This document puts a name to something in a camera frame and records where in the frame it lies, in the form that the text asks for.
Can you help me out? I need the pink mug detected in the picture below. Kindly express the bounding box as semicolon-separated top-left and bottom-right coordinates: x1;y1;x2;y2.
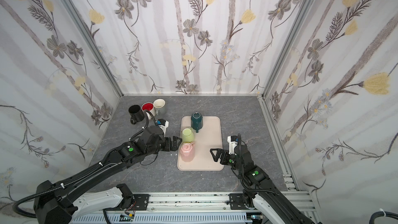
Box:
179;142;195;162

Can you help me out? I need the dark green mug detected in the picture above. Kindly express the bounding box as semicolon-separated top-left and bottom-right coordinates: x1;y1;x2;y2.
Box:
191;112;203;133

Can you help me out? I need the black mug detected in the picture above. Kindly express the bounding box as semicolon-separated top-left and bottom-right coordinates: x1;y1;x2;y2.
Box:
128;105;145;124

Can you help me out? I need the white cream mug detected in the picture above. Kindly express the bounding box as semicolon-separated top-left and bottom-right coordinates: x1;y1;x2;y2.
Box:
141;102;156;119

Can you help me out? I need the grey mug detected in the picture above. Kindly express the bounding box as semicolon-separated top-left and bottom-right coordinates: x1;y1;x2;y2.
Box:
153;99;166;115

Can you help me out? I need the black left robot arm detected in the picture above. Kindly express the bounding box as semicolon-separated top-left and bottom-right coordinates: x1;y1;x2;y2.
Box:
12;111;182;224

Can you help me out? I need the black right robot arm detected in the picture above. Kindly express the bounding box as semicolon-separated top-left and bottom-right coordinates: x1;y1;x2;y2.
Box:
210;134;315;224

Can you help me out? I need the light green mug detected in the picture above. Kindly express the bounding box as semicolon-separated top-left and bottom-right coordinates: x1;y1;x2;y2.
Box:
181;128;195;143

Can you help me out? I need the beige rectangular tray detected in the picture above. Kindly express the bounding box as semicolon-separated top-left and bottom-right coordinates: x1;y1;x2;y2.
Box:
177;116;224;171

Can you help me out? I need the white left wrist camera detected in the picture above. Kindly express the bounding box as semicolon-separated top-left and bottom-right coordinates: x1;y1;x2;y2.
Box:
157;119;169;136

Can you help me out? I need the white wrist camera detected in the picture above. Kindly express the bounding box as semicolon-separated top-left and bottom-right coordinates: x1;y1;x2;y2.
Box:
157;119;169;136
227;135;241;155

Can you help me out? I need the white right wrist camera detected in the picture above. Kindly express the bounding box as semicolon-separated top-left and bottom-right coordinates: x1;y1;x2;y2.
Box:
227;135;241;155

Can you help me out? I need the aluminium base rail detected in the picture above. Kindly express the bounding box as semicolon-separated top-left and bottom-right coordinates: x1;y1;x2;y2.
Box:
72;192;319;224

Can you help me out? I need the black corrugated cable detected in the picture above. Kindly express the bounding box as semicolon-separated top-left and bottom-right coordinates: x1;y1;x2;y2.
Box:
368;211;398;224

